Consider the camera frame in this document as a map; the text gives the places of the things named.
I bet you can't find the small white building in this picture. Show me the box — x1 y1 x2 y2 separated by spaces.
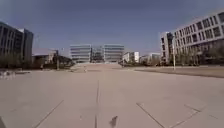
122 51 141 64

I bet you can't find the grey paved plaza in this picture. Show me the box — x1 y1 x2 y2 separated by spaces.
0 63 224 128

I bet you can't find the twin-block glass building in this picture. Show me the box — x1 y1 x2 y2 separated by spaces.
69 43 126 64

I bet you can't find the low building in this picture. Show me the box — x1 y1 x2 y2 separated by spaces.
32 49 60 69
139 52 162 66

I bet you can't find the lamp pole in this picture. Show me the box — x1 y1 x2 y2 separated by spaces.
171 34 177 72

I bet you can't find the long white building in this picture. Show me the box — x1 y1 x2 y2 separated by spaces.
159 10 224 66

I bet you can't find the dark tall building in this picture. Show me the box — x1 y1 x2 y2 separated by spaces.
0 21 34 69

